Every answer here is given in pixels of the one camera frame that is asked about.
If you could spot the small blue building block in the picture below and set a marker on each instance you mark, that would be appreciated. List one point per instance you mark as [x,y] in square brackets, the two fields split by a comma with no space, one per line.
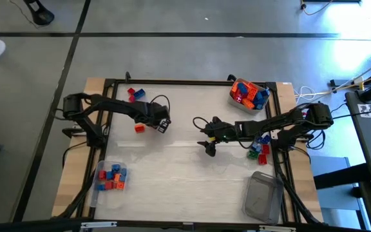
[266,139]
[100,187]
[258,140]
[255,147]
[123,172]
[116,167]
[109,175]
[123,178]

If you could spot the small green building block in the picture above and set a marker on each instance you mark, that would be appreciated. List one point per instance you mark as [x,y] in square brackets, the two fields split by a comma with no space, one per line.
[253,155]

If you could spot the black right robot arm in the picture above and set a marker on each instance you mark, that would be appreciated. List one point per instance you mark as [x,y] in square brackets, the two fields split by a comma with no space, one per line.
[269,124]

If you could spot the black stand foot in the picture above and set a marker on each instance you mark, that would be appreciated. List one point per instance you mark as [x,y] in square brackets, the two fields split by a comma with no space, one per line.
[40,14]

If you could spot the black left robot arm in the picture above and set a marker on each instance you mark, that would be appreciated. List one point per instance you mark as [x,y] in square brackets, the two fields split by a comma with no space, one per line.
[114,104]

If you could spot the small orange building block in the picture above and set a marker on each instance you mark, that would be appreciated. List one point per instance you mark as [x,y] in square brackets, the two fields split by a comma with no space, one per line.
[120,185]
[117,177]

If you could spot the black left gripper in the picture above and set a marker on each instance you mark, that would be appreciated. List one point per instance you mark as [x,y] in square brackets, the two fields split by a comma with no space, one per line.
[153,114]

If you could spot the black aluminium table frame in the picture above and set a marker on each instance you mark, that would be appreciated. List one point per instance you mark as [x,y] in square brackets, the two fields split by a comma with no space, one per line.
[172,81]

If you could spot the clear plastic container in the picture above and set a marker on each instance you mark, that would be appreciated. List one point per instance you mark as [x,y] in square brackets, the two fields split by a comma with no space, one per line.
[108,199]
[262,199]

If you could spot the black frame clamp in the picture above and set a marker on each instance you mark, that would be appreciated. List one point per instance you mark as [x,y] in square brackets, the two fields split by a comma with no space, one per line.
[127,76]
[231,77]

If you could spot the large orange building block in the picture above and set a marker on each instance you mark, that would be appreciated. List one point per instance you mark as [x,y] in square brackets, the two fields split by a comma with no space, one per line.
[234,87]
[248,103]
[139,128]
[252,93]
[253,86]

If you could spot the white plastic bin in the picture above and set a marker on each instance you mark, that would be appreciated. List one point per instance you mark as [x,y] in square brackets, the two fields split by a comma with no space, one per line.
[238,104]

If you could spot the black desk crossbar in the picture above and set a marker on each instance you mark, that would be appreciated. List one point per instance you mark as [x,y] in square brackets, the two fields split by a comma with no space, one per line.
[340,176]

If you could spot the large red building block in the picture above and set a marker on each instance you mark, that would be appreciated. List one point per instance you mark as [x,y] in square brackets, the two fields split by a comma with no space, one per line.
[238,96]

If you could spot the silver bracket plate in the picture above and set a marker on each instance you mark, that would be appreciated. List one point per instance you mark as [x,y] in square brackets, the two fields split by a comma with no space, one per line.
[277,228]
[98,225]

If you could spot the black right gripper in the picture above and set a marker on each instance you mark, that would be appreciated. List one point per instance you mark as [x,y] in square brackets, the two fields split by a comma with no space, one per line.
[222,132]

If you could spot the white power strip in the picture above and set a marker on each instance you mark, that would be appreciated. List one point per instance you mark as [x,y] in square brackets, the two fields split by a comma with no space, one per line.
[358,82]

